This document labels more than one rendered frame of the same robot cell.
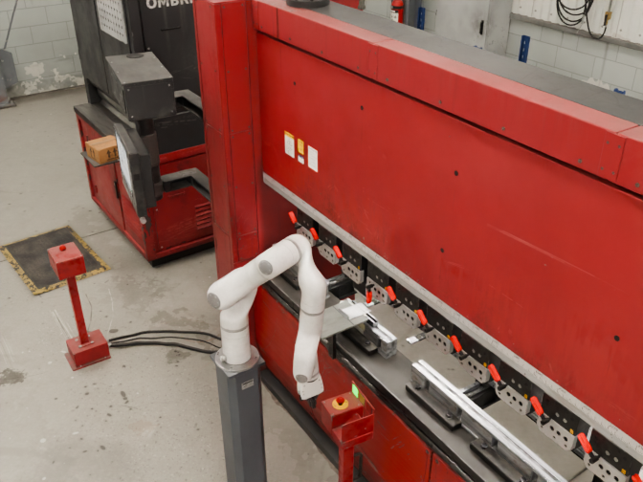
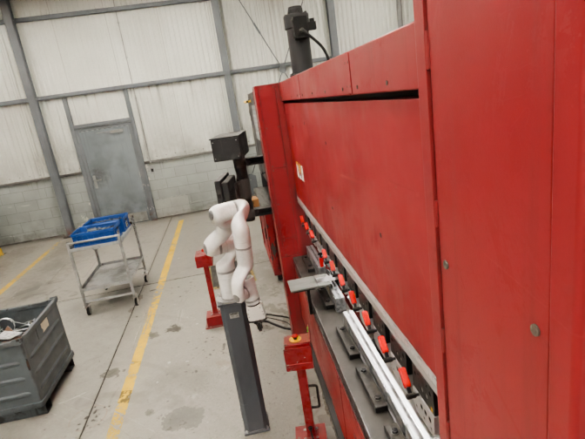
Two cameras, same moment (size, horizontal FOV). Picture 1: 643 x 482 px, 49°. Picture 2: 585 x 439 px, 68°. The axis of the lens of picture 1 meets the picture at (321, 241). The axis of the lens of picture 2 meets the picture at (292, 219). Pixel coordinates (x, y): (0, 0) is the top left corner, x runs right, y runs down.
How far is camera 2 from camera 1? 1.51 m
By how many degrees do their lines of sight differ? 29
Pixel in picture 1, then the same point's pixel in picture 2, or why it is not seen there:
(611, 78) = not seen: outside the picture
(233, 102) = (272, 148)
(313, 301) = (237, 239)
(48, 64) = not seen: hidden behind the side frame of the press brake
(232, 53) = (268, 117)
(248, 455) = (242, 373)
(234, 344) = (223, 284)
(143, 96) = (221, 146)
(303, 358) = (235, 281)
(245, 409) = (235, 334)
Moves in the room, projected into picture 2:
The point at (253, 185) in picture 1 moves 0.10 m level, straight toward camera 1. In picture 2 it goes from (290, 204) to (286, 207)
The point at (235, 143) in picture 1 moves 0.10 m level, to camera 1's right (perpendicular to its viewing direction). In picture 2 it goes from (275, 175) to (286, 174)
